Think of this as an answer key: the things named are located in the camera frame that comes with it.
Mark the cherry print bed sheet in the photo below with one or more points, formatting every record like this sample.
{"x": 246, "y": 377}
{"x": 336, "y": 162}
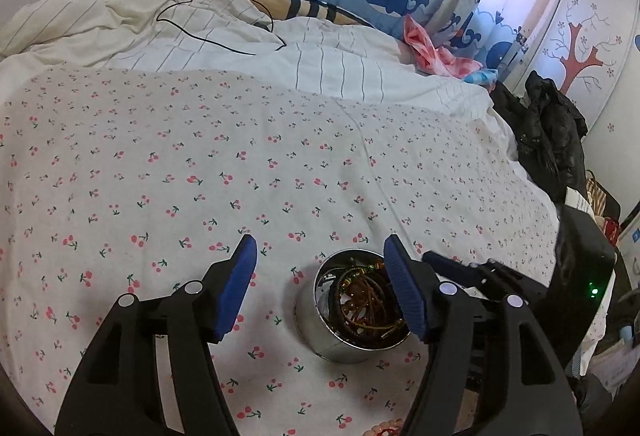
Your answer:
{"x": 200, "y": 176}

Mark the striped woven bag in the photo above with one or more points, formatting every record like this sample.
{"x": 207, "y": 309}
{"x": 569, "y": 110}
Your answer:
{"x": 602, "y": 196}

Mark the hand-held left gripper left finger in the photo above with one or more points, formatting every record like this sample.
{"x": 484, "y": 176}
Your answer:
{"x": 235, "y": 288}

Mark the beige striped pillow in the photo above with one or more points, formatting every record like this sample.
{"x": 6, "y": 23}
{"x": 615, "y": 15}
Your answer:
{"x": 310, "y": 8}

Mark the blue and white box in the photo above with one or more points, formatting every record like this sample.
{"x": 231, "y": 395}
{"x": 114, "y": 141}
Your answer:
{"x": 631, "y": 228}

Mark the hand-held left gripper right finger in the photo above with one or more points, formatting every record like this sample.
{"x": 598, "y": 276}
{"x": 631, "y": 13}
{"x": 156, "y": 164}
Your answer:
{"x": 405, "y": 291}

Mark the round silver metal tin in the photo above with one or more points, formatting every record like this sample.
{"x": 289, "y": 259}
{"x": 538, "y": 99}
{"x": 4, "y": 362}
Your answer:
{"x": 320, "y": 336}

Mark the pink cloth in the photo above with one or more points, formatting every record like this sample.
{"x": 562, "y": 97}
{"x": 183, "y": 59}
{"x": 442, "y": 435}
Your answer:
{"x": 427, "y": 48}

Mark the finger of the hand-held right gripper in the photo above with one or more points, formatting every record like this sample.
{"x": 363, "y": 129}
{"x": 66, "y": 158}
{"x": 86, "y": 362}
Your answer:
{"x": 450, "y": 268}

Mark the white striped duvet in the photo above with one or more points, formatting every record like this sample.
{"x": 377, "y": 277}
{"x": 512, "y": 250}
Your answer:
{"x": 150, "y": 16}

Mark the black jacket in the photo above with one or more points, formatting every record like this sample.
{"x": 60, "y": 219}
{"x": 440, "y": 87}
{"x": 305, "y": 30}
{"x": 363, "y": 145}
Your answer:
{"x": 545, "y": 136}

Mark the light blue cloth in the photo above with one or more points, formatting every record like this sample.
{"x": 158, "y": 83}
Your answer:
{"x": 482, "y": 76}

